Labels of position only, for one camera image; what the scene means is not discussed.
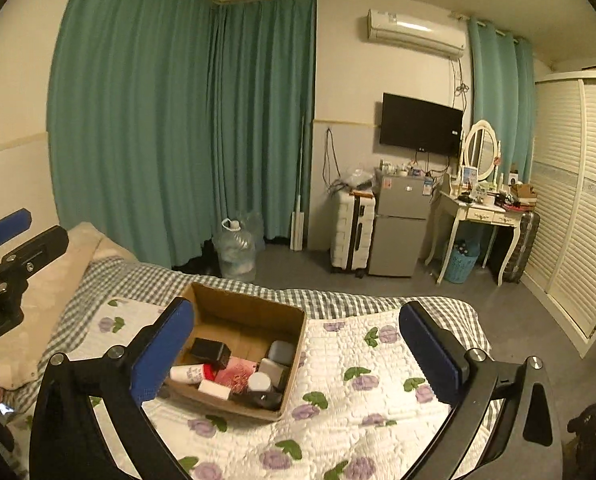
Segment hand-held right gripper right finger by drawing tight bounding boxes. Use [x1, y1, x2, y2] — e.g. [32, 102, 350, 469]
[398, 301, 563, 480]

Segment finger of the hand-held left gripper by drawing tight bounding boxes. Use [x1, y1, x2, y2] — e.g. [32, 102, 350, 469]
[0, 208, 33, 252]
[0, 225, 70, 292]

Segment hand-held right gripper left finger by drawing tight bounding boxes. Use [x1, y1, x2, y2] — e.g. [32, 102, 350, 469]
[29, 297, 196, 480]

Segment white bottle with red cap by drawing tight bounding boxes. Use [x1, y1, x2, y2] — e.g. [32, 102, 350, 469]
[170, 364, 217, 386]

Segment small black box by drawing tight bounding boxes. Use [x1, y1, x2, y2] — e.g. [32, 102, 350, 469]
[190, 337, 231, 369]

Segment small white box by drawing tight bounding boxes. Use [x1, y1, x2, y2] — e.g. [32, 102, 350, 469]
[198, 379, 231, 401]

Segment pink patterned pouch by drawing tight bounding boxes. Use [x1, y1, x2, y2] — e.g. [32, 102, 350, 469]
[213, 357, 259, 396]

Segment black remote control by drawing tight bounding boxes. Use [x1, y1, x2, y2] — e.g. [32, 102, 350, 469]
[230, 390, 283, 411]

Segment white charger cube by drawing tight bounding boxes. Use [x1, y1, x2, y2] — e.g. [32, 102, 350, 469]
[260, 357, 289, 391]

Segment light blue earbuds case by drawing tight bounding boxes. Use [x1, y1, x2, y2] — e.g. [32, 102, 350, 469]
[268, 341, 295, 366]

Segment beige blanket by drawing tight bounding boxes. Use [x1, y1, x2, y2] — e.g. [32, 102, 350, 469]
[0, 221, 139, 391]

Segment blue basket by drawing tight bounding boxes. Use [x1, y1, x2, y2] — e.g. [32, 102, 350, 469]
[443, 242, 480, 283]

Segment white floral quilt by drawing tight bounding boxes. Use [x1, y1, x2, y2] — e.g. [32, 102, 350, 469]
[85, 297, 493, 480]

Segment grey checkered bed sheet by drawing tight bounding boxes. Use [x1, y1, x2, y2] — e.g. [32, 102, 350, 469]
[0, 255, 493, 480]

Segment clear water jug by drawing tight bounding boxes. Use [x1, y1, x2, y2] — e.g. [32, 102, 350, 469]
[218, 217, 257, 282]

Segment grey small fridge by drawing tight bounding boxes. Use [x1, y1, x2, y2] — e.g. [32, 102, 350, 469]
[368, 167, 436, 278]

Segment white hard suitcase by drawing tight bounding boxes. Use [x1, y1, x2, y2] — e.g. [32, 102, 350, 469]
[330, 190, 377, 278]

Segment dark suitcase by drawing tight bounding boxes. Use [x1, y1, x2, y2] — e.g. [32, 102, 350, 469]
[502, 210, 541, 283]

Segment white vanity table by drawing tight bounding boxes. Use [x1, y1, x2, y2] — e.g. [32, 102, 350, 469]
[424, 187, 528, 285]

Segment wide teal curtain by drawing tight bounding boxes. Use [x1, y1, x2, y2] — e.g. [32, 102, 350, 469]
[48, 0, 219, 268]

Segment dark object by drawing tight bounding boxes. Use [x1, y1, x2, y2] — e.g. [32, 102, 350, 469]
[565, 380, 596, 461]

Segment clear plastic bag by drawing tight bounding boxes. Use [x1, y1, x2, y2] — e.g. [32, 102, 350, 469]
[339, 167, 376, 193]

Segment white pole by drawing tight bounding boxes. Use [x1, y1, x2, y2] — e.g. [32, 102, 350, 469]
[290, 110, 309, 251]

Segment white louvered wardrobe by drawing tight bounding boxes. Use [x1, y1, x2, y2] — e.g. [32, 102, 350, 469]
[520, 60, 596, 358]

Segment oval vanity mirror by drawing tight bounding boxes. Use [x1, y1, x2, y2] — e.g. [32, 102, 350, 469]
[462, 120, 501, 182]

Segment narrow teal curtain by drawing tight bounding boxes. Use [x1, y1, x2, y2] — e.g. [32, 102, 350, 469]
[468, 17, 536, 183]

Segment white air conditioner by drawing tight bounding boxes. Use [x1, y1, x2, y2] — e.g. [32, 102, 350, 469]
[367, 8, 467, 58]

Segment hanging wall cables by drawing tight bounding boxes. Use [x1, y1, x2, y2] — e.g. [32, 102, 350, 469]
[323, 127, 346, 196]

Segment black wall television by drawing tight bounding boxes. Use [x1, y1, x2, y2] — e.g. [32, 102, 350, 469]
[379, 92, 464, 156]

